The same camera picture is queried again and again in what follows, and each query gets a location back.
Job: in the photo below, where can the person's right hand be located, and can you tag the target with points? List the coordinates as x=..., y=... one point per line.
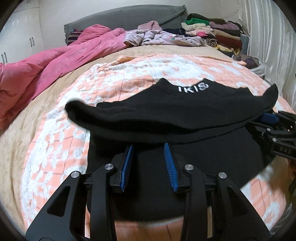
x=291, y=177

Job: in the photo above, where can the grey headboard cover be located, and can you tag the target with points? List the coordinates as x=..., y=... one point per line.
x=130, y=17

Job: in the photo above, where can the lilac crumpled clothes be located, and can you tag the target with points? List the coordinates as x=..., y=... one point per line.
x=152, y=34

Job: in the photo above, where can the black sweater with orange print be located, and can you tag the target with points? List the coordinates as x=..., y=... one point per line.
x=205, y=123

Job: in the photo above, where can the white wardrobe doors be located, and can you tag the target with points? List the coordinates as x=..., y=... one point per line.
x=21, y=36

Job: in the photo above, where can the beige bed cover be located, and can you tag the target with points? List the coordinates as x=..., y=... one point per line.
x=15, y=139

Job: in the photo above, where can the stack of folded clothes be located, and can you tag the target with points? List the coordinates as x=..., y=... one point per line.
x=227, y=37

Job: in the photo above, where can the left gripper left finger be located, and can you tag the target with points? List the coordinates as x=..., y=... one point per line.
x=81, y=207

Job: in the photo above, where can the white curtain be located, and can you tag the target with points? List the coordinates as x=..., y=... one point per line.
x=272, y=40

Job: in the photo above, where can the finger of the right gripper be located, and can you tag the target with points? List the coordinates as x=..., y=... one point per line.
x=273, y=125

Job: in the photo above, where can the pink quilt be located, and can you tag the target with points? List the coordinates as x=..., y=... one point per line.
x=46, y=69

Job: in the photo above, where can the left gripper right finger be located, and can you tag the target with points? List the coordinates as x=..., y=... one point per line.
x=215, y=208

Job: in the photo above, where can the striped dark pillow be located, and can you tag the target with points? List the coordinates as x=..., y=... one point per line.
x=73, y=36

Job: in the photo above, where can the peach and white blanket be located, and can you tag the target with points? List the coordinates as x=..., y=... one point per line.
x=61, y=146

